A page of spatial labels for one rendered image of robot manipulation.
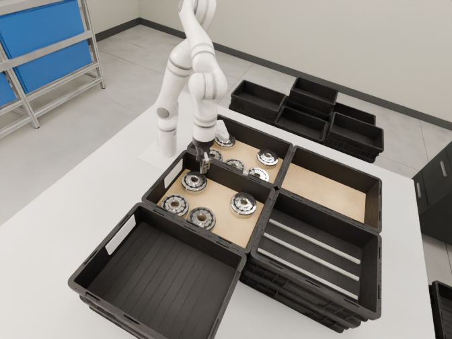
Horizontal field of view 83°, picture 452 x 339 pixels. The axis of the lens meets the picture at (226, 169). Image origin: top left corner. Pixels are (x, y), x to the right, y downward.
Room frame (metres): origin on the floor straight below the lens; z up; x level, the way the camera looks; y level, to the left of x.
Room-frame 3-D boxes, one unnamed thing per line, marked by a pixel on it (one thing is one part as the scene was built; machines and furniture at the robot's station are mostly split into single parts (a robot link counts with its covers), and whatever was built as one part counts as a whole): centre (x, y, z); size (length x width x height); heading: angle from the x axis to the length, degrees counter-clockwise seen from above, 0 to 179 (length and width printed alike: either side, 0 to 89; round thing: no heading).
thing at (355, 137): (1.70, -0.91, 0.37); 0.40 x 0.30 x 0.45; 76
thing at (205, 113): (0.63, 0.11, 1.25); 0.09 x 0.07 x 0.15; 111
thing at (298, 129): (1.80, -0.53, 0.31); 0.40 x 0.30 x 0.34; 76
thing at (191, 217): (0.48, 0.05, 0.86); 0.10 x 0.10 x 0.01
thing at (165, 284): (0.26, 0.11, 0.87); 0.40 x 0.30 x 0.11; 75
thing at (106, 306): (0.26, 0.11, 0.92); 0.40 x 0.30 x 0.02; 75
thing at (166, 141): (0.93, 0.32, 0.79); 0.09 x 0.09 x 0.17; 64
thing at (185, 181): (0.65, 0.11, 0.86); 0.10 x 0.10 x 0.01
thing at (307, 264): (0.45, -0.36, 0.87); 0.40 x 0.30 x 0.11; 75
